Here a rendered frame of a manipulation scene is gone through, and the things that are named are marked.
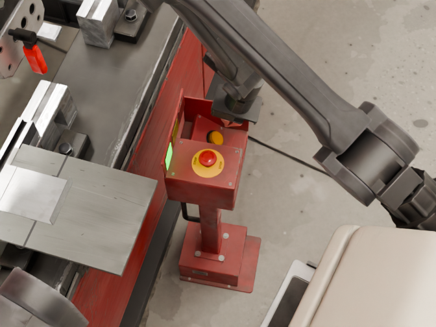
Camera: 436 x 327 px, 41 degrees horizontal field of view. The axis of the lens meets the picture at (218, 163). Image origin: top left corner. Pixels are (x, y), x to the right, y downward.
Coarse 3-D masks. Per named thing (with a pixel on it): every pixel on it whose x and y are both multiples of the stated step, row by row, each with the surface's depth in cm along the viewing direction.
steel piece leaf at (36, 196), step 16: (16, 176) 103; (32, 176) 103; (48, 176) 103; (16, 192) 101; (32, 192) 101; (48, 192) 101; (64, 192) 100; (0, 208) 100; (16, 208) 100; (32, 208) 100; (48, 208) 100
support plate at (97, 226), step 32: (32, 160) 105; (96, 192) 101; (128, 192) 101; (0, 224) 99; (32, 224) 99; (64, 224) 99; (96, 224) 99; (128, 224) 99; (64, 256) 96; (96, 256) 96; (128, 256) 96
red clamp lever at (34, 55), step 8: (8, 32) 87; (16, 32) 86; (24, 32) 86; (32, 32) 86; (24, 40) 87; (32, 40) 87; (24, 48) 89; (32, 48) 89; (32, 56) 90; (40, 56) 91; (32, 64) 92; (40, 64) 92; (40, 72) 94
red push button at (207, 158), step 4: (204, 152) 127; (208, 152) 127; (212, 152) 127; (200, 156) 127; (204, 156) 126; (208, 156) 126; (212, 156) 126; (216, 156) 127; (200, 160) 126; (204, 160) 126; (208, 160) 126; (212, 160) 126; (216, 160) 127; (204, 164) 126; (208, 164) 126; (212, 164) 126
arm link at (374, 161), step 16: (352, 144) 76; (368, 144) 74; (384, 144) 74; (352, 160) 74; (368, 160) 74; (384, 160) 74; (400, 160) 74; (368, 176) 74; (384, 176) 74; (400, 176) 74; (416, 176) 74; (384, 192) 74; (400, 192) 74
